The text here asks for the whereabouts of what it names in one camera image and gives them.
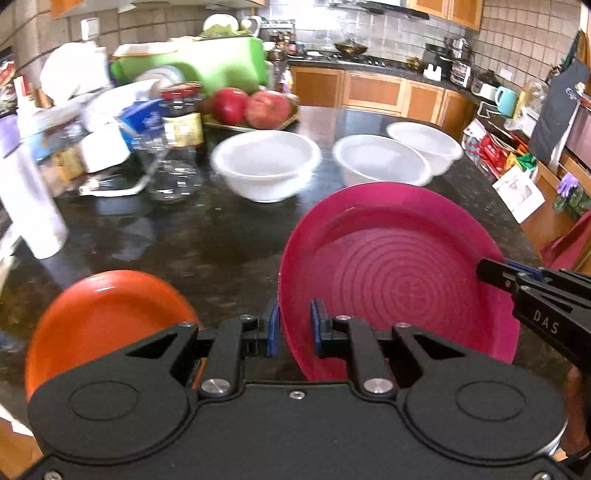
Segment magenta plastic plate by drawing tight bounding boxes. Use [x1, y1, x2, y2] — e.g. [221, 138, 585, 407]
[279, 183, 520, 381]

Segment white plastic bowl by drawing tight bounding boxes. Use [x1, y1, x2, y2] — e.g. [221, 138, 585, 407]
[386, 121, 464, 176]
[332, 135, 433, 187]
[211, 130, 322, 204]

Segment orange plastic plate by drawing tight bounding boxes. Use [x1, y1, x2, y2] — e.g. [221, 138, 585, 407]
[24, 270, 201, 399]

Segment wooden lower kitchen cabinets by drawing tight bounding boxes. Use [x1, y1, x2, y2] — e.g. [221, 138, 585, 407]
[290, 66, 476, 140]

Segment person right hand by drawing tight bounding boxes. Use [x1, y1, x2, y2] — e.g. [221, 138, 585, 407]
[561, 366, 590, 457]

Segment red cloth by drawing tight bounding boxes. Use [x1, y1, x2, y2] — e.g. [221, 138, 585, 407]
[540, 210, 591, 271]

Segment white gift box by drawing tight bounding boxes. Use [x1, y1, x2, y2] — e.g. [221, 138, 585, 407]
[493, 165, 545, 224]

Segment dark hanging apron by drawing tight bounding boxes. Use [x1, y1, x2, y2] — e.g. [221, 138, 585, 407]
[529, 59, 590, 167]

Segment clear glass cup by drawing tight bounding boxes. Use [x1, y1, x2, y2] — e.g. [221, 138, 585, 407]
[132, 135, 200, 204]

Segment beige fruit tray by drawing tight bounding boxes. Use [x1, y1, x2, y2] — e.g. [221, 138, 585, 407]
[202, 105, 301, 133]

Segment red apple right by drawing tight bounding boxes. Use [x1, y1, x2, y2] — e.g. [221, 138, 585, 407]
[245, 91, 291, 130]

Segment red apple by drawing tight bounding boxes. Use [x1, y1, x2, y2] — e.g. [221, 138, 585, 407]
[245, 91, 291, 130]
[211, 87, 249, 126]

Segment red apple left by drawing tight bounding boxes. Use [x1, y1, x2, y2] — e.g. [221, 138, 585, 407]
[211, 87, 249, 126]

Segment dark sauce jar red lid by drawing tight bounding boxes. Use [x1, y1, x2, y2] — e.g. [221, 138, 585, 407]
[159, 82, 204, 149]

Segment blue tissue pack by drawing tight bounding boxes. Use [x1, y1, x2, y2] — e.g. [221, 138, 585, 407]
[117, 99, 164, 150]

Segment wooden upper cabinets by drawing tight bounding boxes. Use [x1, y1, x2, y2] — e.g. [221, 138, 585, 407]
[407, 0, 484, 31]

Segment wok on stove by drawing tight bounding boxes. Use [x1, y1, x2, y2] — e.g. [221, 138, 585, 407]
[334, 40, 368, 57]

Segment green cutting board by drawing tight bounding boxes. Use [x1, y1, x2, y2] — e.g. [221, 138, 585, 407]
[110, 36, 267, 95]

